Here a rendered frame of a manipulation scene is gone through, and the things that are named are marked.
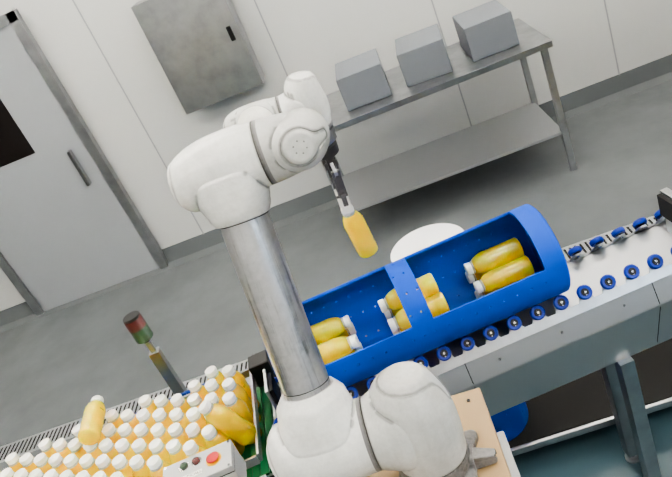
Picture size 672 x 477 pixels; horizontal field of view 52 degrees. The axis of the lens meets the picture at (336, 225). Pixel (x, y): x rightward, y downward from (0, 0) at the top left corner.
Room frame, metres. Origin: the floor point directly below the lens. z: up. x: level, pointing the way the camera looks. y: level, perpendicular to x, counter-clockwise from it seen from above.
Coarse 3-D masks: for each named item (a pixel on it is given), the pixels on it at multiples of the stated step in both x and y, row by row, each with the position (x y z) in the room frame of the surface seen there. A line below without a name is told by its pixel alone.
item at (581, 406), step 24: (648, 360) 2.01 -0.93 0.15; (576, 384) 2.06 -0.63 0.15; (600, 384) 2.00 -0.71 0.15; (648, 384) 1.90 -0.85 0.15; (528, 408) 2.04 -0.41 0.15; (552, 408) 1.99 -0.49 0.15; (576, 408) 1.94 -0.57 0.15; (600, 408) 1.89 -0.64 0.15; (648, 408) 1.81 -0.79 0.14; (528, 432) 1.93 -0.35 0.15; (552, 432) 1.88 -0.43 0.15; (576, 432) 1.85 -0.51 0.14
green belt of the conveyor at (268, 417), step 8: (256, 392) 1.88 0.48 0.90; (264, 392) 1.86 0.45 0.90; (264, 400) 1.82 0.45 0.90; (264, 408) 1.78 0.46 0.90; (272, 408) 1.79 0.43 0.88; (264, 416) 1.74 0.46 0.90; (272, 416) 1.75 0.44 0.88; (264, 424) 1.72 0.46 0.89; (272, 424) 1.71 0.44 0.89; (264, 432) 1.67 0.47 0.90; (264, 440) 1.64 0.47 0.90; (248, 448) 1.64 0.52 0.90; (264, 448) 1.61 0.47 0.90; (248, 456) 1.60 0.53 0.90; (264, 456) 1.58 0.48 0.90; (264, 464) 1.54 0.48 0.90; (248, 472) 1.54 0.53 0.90; (256, 472) 1.53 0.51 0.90; (264, 472) 1.51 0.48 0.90
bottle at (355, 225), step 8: (344, 216) 1.84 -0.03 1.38; (352, 216) 1.83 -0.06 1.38; (360, 216) 1.84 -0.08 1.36; (344, 224) 1.84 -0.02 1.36; (352, 224) 1.82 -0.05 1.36; (360, 224) 1.82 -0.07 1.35; (352, 232) 1.82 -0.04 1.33; (360, 232) 1.82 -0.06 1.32; (368, 232) 1.83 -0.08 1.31; (352, 240) 1.84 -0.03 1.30; (360, 240) 1.82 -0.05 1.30; (368, 240) 1.83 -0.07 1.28; (360, 248) 1.83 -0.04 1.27; (368, 248) 1.83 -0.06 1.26; (376, 248) 1.84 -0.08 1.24; (360, 256) 1.84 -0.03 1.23; (368, 256) 1.83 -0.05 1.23
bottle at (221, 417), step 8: (216, 408) 1.60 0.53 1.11; (224, 408) 1.60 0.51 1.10; (208, 416) 1.59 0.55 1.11; (216, 416) 1.58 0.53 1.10; (224, 416) 1.58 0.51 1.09; (232, 416) 1.59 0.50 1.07; (240, 416) 1.61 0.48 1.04; (216, 424) 1.57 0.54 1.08; (224, 424) 1.57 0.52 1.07; (232, 424) 1.58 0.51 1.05; (240, 424) 1.58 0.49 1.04; (248, 424) 1.60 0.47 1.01; (224, 432) 1.58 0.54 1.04; (232, 432) 1.57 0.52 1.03; (240, 432) 1.57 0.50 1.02; (248, 432) 1.58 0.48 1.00; (240, 440) 1.57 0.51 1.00; (248, 440) 1.57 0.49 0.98
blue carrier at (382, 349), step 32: (480, 224) 1.75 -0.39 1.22; (512, 224) 1.82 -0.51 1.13; (544, 224) 1.61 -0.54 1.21; (416, 256) 1.79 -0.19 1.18; (448, 256) 1.82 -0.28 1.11; (544, 256) 1.56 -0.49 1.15; (352, 288) 1.81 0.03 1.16; (384, 288) 1.83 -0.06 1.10; (416, 288) 1.61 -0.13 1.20; (448, 288) 1.80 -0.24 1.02; (512, 288) 1.55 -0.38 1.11; (544, 288) 1.55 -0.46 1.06; (320, 320) 1.83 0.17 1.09; (352, 320) 1.82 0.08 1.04; (384, 320) 1.80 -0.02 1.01; (416, 320) 1.56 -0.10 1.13; (448, 320) 1.55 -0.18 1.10; (480, 320) 1.56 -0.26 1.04; (384, 352) 1.56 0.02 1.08; (416, 352) 1.57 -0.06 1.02; (352, 384) 1.60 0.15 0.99
